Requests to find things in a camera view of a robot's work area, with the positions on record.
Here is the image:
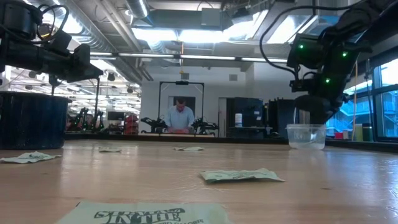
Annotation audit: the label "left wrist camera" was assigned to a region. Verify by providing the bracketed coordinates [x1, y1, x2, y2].
[49, 30, 73, 54]

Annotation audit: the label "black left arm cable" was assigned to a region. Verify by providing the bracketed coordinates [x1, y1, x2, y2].
[35, 2, 70, 42]

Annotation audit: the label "dark monitor screen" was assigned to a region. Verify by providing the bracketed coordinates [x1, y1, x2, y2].
[107, 111, 126, 122]

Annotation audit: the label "tall black equipment case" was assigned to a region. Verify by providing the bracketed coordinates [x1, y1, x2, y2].
[267, 98, 295, 138]

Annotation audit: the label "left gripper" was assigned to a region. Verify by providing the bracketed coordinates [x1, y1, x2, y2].
[32, 42, 104, 83]

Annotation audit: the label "black cabinet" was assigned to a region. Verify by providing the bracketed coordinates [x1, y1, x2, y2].
[226, 97, 266, 138]

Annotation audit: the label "black background station frame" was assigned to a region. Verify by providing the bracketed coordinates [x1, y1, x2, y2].
[49, 76, 101, 131]
[158, 80, 205, 138]

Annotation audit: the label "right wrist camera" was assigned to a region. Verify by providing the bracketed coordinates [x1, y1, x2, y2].
[290, 78, 312, 93]

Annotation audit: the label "dark window frame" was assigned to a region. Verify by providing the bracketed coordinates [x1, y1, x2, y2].
[323, 55, 398, 144]

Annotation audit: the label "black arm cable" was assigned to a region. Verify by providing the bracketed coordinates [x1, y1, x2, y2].
[35, 2, 70, 42]
[259, 4, 315, 78]

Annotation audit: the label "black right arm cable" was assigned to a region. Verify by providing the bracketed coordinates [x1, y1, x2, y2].
[259, 4, 315, 78]

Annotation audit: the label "clear plastic container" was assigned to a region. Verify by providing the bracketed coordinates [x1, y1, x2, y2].
[285, 123, 327, 151]

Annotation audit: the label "person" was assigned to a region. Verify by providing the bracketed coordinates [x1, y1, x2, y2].
[164, 96, 196, 134]

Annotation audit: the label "grey ceiling box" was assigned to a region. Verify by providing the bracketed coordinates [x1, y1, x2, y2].
[200, 7, 223, 27]

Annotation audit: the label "silver ceiling duct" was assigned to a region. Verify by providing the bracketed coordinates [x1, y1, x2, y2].
[126, 0, 150, 19]

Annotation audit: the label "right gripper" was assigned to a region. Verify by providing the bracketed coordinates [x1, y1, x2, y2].
[294, 93, 340, 125]

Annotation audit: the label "dark blue round bin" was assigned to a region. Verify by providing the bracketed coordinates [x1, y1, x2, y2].
[0, 91, 73, 151]

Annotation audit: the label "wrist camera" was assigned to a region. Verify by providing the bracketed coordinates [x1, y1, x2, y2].
[49, 30, 73, 54]
[290, 78, 312, 93]

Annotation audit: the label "long ceiling light strip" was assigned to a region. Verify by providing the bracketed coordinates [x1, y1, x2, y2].
[90, 52, 289, 63]

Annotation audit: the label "ceiling dome fixture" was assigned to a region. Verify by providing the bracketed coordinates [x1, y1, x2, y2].
[37, 23, 53, 39]

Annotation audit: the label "red storage bins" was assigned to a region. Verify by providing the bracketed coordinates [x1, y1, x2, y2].
[124, 114, 140, 135]

